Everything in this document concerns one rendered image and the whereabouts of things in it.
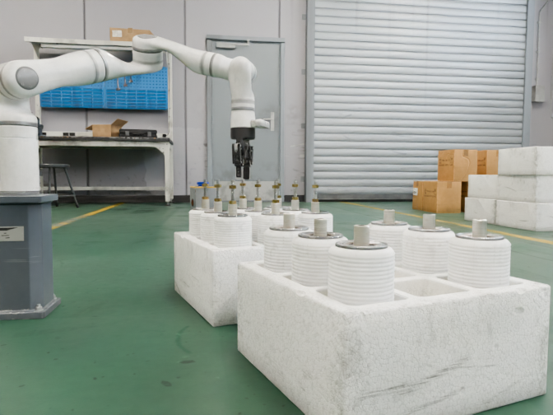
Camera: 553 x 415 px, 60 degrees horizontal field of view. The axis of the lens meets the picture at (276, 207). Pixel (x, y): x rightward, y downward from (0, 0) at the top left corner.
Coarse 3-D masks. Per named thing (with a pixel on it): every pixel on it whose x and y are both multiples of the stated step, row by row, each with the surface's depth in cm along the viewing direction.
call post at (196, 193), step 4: (192, 188) 156; (196, 188) 153; (200, 188) 153; (208, 188) 155; (212, 188) 155; (192, 192) 156; (196, 192) 153; (200, 192) 153; (208, 192) 155; (212, 192) 155; (192, 196) 157; (196, 196) 153; (200, 196) 154; (208, 196) 155; (212, 196) 155; (196, 200) 153; (200, 200) 154; (212, 200) 155; (196, 204) 153; (200, 204) 154; (212, 204) 155; (192, 208) 157
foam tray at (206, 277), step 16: (176, 240) 142; (192, 240) 126; (256, 240) 128; (176, 256) 142; (192, 256) 126; (208, 256) 112; (224, 256) 111; (240, 256) 112; (256, 256) 114; (176, 272) 143; (192, 272) 126; (208, 272) 113; (224, 272) 111; (176, 288) 143; (192, 288) 127; (208, 288) 113; (224, 288) 111; (192, 304) 127; (208, 304) 113; (224, 304) 111; (208, 320) 114; (224, 320) 112
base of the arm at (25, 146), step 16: (0, 128) 115; (16, 128) 116; (32, 128) 118; (0, 144) 116; (16, 144) 116; (32, 144) 119; (0, 160) 116; (16, 160) 116; (32, 160) 119; (0, 176) 117; (16, 176) 116; (32, 176) 119; (0, 192) 117; (16, 192) 116; (32, 192) 119
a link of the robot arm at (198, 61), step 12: (144, 36) 144; (156, 36) 146; (132, 48) 145; (144, 48) 143; (156, 48) 144; (168, 48) 142; (180, 48) 143; (192, 48) 144; (180, 60) 144; (192, 60) 142; (204, 60) 141; (204, 72) 143
